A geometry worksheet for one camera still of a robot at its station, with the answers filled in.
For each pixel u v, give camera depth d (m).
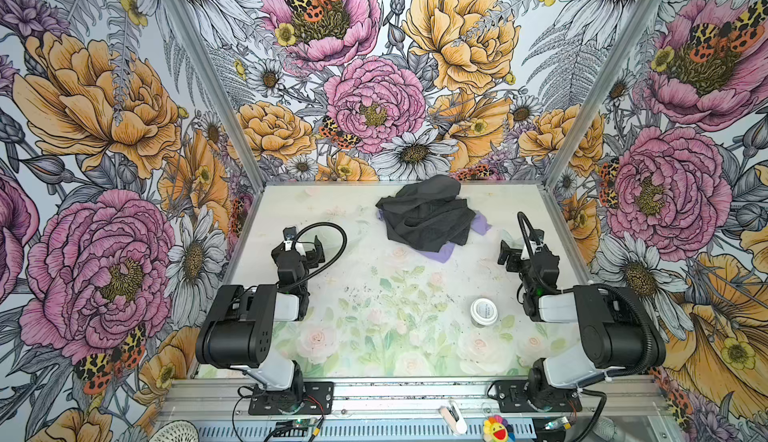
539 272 0.72
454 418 0.70
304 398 0.73
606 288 0.52
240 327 0.46
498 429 0.69
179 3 0.76
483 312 0.82
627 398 0.77
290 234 0.79
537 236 0.80
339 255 0.73
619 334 0.46
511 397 0.74
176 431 0.68
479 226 1.07
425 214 1.03
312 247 0.81
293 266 0.73
